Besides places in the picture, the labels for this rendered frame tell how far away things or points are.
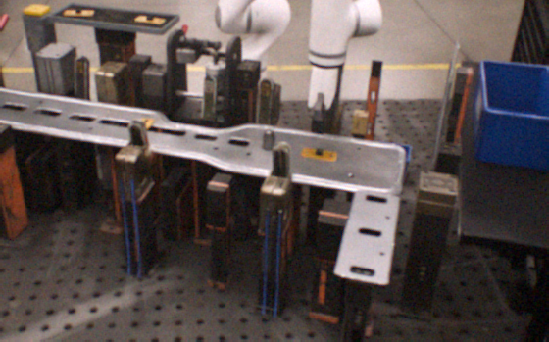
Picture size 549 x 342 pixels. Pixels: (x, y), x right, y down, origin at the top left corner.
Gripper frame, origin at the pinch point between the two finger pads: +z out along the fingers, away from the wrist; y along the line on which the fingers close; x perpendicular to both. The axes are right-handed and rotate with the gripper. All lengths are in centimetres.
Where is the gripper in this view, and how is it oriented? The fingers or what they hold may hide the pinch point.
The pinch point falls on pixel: (322, 121)
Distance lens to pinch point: 149.9
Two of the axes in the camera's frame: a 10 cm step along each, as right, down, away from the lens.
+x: 9.6, 1.5, -2.3
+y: -2.8, 4.8, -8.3
